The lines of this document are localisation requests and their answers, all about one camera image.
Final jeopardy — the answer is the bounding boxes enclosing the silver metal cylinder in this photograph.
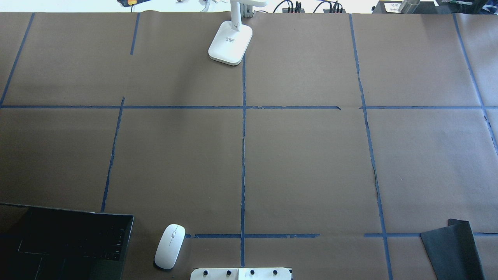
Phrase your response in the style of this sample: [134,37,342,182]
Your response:
[397,0,421,14]

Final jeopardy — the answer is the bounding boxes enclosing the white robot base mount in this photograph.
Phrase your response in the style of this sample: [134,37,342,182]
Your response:
[190,267,293,280]

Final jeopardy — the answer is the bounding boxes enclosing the white computer mouse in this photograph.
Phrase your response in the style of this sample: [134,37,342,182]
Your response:
[154,224,186,270]

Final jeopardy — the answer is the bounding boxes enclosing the white desk lamp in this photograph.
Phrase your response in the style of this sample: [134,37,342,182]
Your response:
[208,0,268,66]

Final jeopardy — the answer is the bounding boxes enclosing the dark grey laptop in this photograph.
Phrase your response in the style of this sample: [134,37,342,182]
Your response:
[0,203,135,280]

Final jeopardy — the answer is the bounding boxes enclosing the black mouse pad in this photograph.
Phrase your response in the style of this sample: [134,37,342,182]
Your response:
[420,219,486,280]

